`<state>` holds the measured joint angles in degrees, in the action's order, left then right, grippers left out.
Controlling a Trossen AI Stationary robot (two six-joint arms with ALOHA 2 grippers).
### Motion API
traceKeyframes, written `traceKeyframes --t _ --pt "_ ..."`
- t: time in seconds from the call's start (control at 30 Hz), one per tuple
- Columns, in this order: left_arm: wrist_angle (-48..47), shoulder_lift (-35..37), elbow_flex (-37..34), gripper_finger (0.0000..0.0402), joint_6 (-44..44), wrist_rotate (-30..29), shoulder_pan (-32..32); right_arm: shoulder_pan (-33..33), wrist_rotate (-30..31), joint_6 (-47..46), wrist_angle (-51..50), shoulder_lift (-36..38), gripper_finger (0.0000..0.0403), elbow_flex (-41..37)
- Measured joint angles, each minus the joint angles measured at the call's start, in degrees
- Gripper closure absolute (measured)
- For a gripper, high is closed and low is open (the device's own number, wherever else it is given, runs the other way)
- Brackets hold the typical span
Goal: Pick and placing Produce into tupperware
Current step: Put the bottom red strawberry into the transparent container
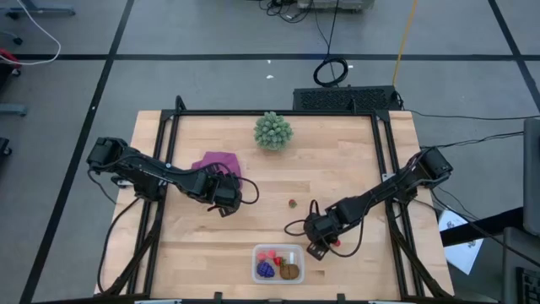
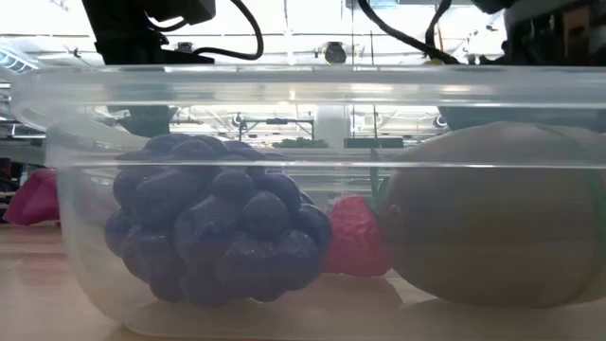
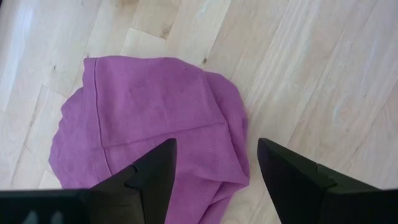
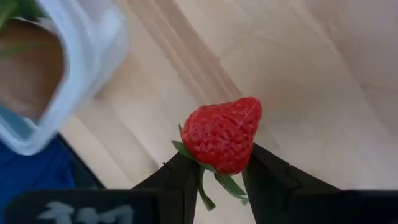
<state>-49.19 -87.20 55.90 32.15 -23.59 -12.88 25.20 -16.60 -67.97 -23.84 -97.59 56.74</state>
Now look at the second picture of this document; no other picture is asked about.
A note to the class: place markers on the purple cloth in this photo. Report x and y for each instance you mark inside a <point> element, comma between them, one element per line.
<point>33,201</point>

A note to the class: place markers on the black overhead fixture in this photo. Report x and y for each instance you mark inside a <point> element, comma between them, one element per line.
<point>184,46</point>
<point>334,52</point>

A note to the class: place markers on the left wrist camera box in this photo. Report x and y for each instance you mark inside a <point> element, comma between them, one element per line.
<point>184,10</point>

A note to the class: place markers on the clear plastic container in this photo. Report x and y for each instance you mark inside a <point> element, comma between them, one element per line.
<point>71,284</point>

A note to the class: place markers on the red strawberry with leaves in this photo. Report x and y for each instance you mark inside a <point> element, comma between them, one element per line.
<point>357,241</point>

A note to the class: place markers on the brown kiwi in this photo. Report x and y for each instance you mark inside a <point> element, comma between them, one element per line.
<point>487,237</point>

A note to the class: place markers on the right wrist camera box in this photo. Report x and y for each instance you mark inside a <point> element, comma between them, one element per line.
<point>492,5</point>

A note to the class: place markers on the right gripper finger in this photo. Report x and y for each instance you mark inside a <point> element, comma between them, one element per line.
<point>497,116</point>

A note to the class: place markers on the purple grape bunch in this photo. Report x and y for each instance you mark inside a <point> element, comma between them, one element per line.
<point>213,227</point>

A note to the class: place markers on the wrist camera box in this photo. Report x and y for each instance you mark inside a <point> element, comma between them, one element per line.
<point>492,5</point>
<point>184,10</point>

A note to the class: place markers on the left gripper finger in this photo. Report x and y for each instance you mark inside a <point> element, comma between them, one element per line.
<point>142,120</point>

